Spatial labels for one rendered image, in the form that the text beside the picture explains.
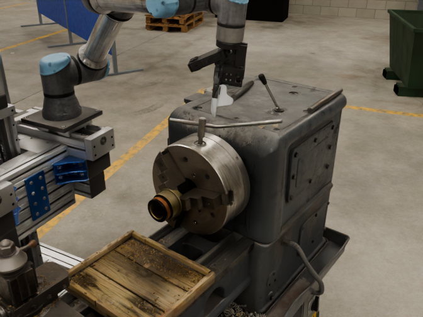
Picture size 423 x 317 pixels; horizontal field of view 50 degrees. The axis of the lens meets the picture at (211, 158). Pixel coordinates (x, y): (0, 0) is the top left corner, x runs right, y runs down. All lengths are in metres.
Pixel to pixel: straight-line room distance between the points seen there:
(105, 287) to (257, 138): 0.64
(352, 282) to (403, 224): 0.77
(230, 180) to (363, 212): 2.21
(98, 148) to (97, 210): 1.64
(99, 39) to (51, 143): 0.46
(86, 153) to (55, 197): 0.22
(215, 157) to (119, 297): 0.49
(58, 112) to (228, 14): 0.87
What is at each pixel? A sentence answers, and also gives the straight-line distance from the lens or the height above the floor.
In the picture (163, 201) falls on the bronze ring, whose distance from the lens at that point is 1.35.
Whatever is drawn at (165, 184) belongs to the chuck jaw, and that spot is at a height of 1.13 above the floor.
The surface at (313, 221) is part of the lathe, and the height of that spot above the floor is 0.75.
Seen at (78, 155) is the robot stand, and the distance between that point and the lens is 1.85.
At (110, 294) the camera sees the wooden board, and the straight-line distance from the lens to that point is 1.40.
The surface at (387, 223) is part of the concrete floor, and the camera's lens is 3.43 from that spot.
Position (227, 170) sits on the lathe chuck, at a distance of 1.38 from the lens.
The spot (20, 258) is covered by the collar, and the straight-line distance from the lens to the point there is 1.18.
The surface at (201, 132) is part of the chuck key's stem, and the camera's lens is 1.38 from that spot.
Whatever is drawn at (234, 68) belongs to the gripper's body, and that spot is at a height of 1.49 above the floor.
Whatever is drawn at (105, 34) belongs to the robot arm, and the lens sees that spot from 1.72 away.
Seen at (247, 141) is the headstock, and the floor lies 1.23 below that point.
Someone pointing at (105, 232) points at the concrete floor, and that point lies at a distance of 3.18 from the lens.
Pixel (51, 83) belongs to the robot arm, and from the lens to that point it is 1.83.
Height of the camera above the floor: 1.83
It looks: 27 degrees down
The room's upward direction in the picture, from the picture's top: straight up
